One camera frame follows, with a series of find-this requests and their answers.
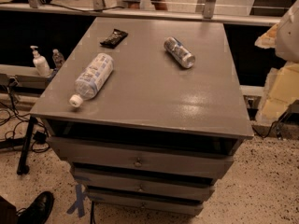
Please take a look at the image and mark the clear plastic water bottle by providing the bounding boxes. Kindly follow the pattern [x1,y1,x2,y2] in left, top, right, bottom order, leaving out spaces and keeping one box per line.
[69,53,114,107]

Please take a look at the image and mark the middle grey drawer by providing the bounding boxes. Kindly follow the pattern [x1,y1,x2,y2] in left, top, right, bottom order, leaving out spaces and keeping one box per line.
[71,167,215,201]

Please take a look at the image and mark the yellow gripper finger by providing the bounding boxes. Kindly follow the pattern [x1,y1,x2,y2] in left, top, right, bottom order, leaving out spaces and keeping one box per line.
[254,24,278,49]
[255,62,299,124]

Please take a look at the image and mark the top grey drawer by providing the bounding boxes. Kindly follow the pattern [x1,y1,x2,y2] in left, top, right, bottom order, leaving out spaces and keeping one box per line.
[48,137,234,179]

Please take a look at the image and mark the blue tape floor mark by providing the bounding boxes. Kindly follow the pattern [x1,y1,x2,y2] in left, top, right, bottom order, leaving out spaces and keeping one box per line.
[66,183,96,224]

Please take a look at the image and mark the black floor cables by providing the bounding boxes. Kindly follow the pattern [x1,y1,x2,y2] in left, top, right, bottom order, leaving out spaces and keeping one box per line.
[0,81,50,154]

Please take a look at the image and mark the white pump dispenser bottle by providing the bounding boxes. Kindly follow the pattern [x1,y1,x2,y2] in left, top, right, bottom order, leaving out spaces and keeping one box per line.
[30,46,50,77]

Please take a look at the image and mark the grey drawer cabinet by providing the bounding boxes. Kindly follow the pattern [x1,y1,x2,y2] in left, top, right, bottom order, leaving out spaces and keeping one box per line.
[31,18,253,205]

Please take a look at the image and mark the small clear plastic bottle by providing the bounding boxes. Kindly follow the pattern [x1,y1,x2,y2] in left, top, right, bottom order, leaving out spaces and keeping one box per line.
[52,49,65,69]

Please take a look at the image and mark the bottom grey drawer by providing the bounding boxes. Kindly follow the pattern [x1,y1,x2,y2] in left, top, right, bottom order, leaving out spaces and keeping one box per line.
[87,189,203,216]

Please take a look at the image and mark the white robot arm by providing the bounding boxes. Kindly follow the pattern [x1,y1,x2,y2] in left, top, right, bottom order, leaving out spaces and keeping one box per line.
[254,0,299,123]

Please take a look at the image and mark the black leather shoe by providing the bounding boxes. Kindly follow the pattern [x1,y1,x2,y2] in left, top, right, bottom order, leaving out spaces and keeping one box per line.
[17,191,54,224]

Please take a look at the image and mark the black snack wrapper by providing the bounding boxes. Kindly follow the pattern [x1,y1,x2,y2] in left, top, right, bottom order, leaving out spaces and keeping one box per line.
[100,29,128,49]

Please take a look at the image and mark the black table leg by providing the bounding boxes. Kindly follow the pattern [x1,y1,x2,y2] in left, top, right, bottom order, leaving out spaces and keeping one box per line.
[17,117,37,175]

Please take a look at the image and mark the grey drawer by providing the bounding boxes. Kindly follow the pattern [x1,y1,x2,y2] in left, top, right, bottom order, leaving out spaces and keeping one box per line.
[48,137,234,179]
[87,189,203,216]
[71,167,215,201]

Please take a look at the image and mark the silver redbull can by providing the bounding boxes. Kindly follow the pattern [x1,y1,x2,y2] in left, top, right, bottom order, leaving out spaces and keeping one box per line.
[164,36,195,69]

